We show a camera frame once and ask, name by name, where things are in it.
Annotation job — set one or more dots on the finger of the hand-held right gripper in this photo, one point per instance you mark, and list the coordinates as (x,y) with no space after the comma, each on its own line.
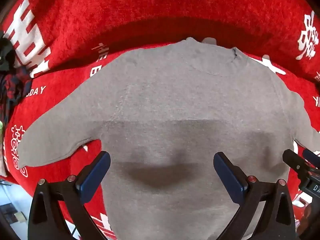
(296,162)
(312,158)

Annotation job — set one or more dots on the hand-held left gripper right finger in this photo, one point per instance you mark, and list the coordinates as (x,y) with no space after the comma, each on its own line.
(228,177)

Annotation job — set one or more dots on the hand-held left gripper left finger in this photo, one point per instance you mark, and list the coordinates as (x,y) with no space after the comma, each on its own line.
(96,175)

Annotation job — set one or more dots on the grey knit sweater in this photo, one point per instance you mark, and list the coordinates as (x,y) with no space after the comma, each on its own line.
(175,105)

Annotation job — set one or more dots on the cartoon printed cushion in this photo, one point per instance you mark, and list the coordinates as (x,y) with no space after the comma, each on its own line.
(2,160)

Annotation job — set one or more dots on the red navy plaid cloth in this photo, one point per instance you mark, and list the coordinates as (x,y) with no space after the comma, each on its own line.
(13,87)

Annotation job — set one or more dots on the black cloth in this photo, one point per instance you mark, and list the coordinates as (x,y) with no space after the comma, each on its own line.
(5,52)

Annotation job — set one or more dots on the red printed blanket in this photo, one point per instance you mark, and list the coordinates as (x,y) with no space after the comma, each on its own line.
(150,5)

